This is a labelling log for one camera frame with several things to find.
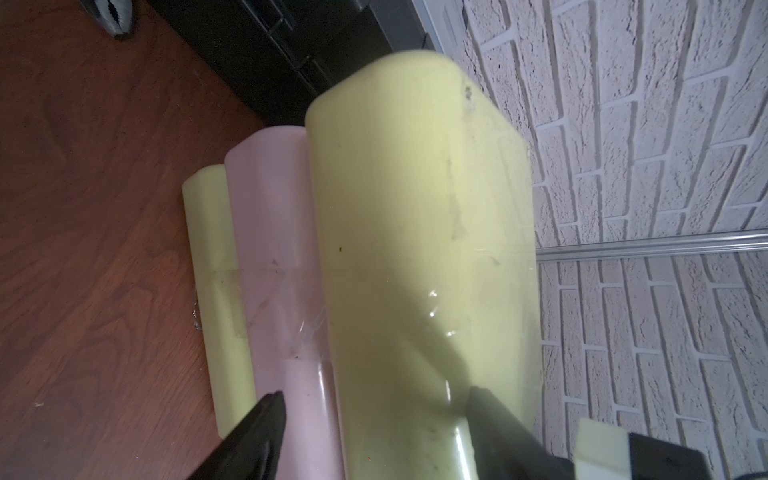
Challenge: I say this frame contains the black plastic toolbox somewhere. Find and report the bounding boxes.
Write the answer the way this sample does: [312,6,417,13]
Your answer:
[149,0,434,126]

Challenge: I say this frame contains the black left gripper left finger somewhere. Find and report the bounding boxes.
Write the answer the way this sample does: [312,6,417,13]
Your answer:
[188,391,286,480]

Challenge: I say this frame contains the aluminium corner post right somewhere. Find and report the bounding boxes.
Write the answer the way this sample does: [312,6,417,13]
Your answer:
[536,229,767,263]

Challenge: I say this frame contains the orange-handled pliers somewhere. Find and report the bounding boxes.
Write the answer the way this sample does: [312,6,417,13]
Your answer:
[80,0,135,40]

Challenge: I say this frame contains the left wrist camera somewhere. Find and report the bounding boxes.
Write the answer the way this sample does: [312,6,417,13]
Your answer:
[573,418,711,480]

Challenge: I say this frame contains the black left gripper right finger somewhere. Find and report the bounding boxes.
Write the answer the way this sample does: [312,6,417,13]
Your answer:
[466,386,575,480]

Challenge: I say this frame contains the yellow-green drawer cabinet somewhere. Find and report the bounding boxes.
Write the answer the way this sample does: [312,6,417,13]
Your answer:
[182,50,543,479]

